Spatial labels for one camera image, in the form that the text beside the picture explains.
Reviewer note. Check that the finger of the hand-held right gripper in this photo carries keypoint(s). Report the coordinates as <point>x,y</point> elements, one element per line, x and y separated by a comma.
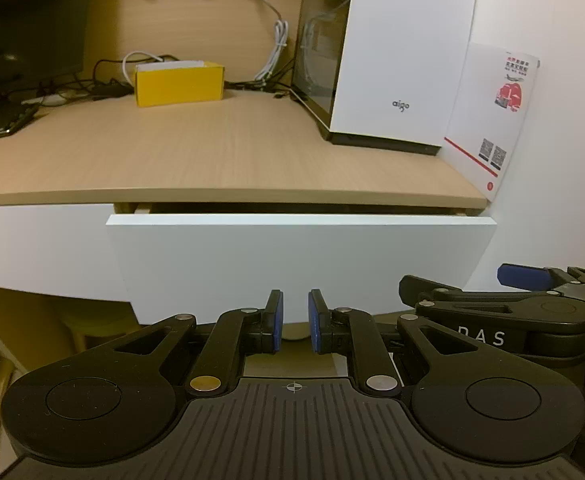
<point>412,290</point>
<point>522,276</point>

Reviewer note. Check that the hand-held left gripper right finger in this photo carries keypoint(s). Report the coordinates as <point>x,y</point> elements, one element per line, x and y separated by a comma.
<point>316,322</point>

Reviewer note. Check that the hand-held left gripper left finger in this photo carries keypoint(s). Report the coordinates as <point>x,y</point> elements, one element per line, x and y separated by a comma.
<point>275,321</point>

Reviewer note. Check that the white desk drawer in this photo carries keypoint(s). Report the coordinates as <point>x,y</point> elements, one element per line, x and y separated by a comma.
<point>297,255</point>

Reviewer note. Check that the white printed leaflet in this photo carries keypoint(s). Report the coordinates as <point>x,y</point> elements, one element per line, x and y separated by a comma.
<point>487,125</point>

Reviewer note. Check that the white computer case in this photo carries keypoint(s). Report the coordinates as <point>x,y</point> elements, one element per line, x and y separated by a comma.
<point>397,60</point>

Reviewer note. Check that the yellow cardboard box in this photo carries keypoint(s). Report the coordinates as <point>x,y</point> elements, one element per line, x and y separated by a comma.
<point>180,85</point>

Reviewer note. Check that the white power adapter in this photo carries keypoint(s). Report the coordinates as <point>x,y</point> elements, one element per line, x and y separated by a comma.
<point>47,101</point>

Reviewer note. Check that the black computer monitor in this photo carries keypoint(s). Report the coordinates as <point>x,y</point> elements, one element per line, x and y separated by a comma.
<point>22,20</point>

